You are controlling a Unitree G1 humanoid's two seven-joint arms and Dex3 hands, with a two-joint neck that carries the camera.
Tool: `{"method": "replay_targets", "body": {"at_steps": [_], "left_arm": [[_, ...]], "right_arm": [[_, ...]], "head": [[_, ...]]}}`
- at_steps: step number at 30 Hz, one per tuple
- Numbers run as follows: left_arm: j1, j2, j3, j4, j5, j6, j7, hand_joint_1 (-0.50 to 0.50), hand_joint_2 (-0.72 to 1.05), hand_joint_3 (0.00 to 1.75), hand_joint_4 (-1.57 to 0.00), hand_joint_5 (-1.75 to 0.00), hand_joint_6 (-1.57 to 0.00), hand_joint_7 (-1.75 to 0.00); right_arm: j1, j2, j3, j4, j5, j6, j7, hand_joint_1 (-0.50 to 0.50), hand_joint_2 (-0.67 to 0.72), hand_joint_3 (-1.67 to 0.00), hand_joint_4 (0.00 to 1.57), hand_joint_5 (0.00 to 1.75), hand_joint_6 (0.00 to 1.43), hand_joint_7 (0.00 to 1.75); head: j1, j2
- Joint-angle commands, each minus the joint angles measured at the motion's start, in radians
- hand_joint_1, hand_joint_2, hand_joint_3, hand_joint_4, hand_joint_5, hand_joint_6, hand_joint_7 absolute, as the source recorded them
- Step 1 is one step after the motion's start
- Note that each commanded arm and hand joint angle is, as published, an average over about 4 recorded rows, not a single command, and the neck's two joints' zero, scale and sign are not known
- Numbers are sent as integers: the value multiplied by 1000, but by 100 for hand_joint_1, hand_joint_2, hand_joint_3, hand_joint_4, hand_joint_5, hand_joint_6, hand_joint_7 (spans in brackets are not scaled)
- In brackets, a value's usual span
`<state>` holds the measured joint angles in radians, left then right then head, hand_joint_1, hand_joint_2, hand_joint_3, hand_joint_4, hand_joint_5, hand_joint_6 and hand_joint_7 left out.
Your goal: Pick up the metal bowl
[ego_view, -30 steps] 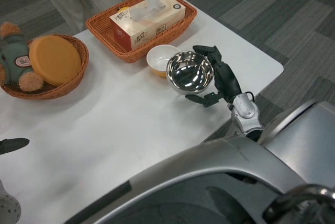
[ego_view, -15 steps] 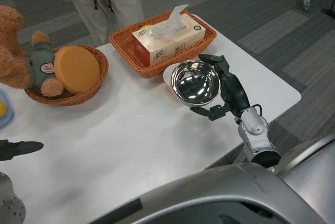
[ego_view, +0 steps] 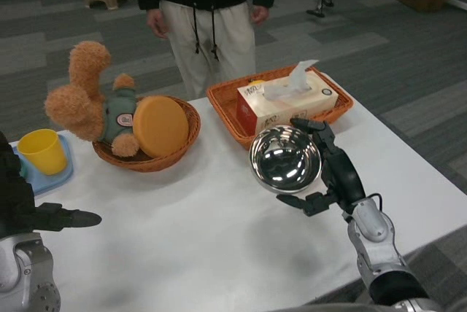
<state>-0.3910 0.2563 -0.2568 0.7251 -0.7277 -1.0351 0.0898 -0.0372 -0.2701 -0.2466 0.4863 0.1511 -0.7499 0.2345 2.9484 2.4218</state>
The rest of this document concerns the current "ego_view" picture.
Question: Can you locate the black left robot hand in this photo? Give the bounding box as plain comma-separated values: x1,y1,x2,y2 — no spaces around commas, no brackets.
0,131,103,239

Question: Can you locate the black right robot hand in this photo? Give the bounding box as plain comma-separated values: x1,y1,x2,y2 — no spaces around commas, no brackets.
276,117,367,218

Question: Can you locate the shiny metal bowl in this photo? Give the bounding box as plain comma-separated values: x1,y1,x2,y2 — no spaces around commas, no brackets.
248,126,324,195

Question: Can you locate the light blue plastic tray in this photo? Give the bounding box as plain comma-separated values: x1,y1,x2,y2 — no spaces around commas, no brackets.
10,133,74,196

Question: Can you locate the yellow plastic cup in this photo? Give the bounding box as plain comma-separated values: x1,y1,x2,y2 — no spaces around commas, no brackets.
17,128,69,176

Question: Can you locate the beige and red tissue box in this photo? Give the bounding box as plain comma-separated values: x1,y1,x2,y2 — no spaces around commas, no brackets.
236,70,339,134

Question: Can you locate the white tissue sheet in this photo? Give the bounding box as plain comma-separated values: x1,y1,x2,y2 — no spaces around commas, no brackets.
262,59,320,101

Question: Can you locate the brown teddy bear plush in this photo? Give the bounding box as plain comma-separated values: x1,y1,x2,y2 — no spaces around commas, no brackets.
44,40,139,157

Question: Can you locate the silver robot chest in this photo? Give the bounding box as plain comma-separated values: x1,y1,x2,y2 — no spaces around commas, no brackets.
280,297,467,312

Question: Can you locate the rectangular wicker basket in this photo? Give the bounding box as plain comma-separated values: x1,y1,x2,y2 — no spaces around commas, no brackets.
206,65,355,152

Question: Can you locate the round wicker basket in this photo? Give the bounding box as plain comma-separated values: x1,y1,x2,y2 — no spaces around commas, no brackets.
92,95,202,173

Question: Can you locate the orange round disc lid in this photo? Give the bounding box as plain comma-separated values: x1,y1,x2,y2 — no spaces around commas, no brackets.
132,95,190,159

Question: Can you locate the person in black jacket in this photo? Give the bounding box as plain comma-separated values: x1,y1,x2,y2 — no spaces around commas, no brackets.
129,0,280,101

